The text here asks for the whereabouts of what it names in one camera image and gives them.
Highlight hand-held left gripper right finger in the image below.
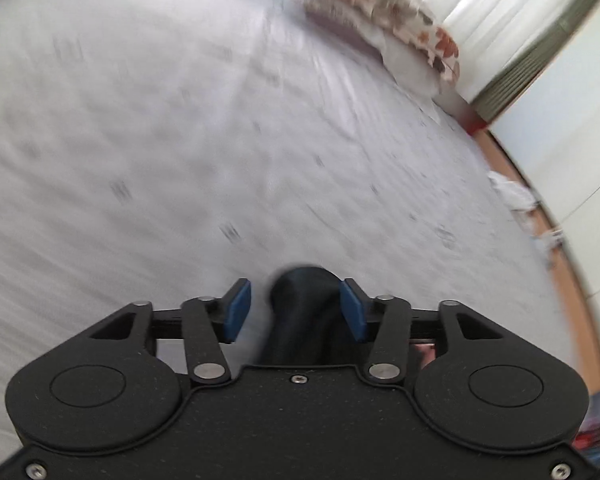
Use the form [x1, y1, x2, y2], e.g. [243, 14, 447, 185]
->
[340, 278, 502, 387]

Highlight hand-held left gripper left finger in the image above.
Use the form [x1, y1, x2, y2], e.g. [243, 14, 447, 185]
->
[89, 278, 253, 387]

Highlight black floral pants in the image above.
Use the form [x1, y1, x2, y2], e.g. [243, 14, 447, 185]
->
[256, 261, 355, 367]

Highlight white crumpled cloth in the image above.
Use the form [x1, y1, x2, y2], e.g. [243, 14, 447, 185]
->
[487, 170, 539, 212]

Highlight red floral folded blanket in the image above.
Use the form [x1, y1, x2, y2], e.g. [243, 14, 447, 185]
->
[279, 0, 462, 97]

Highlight olive green curtain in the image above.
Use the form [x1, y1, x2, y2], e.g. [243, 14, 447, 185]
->
[472, 0, 600, 122]

